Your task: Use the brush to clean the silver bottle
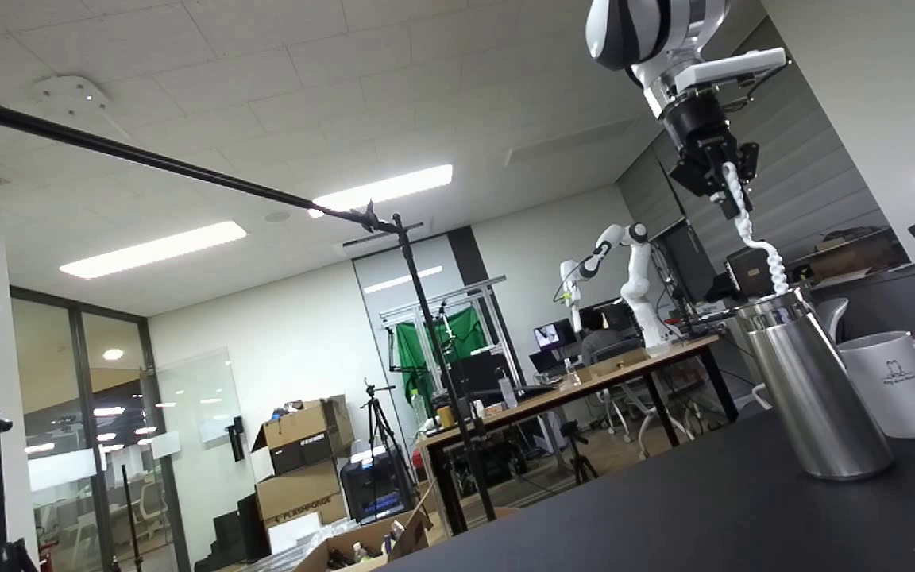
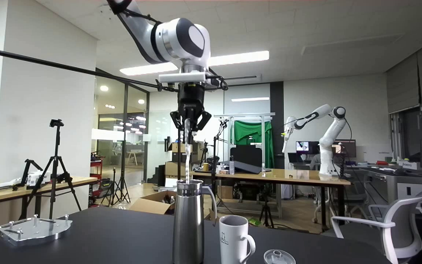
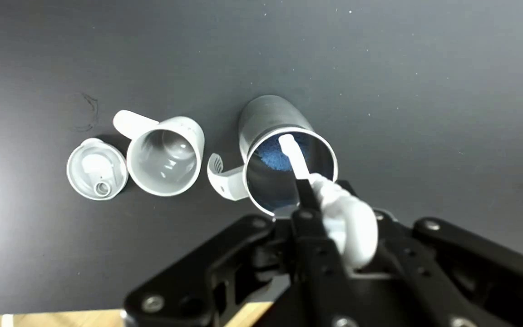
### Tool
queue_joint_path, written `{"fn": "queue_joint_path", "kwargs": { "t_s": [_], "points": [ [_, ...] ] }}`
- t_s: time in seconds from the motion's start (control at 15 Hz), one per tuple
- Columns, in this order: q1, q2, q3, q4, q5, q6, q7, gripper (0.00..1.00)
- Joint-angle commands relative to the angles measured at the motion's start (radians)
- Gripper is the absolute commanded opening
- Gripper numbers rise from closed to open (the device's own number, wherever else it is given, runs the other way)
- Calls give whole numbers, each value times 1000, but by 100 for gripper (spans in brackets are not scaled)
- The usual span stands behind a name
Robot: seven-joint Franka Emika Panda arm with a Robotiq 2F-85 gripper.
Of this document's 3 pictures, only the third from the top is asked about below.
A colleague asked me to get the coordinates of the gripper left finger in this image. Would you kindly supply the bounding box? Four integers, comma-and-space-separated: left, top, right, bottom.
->
122, 178, 365, 327

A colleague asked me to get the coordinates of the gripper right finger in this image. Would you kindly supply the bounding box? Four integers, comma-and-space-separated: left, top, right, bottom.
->
336, 180, 523, 327

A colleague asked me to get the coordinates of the white round bottle lid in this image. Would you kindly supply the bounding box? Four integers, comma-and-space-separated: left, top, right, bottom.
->
66, 138, 129, 201

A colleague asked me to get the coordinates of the white plastic cup with handle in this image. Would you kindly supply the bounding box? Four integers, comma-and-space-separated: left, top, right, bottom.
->
113, 109, 206, 197

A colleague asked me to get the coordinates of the silver bottle with white handle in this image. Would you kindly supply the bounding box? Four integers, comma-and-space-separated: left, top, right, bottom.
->
207, 94, 338, 217

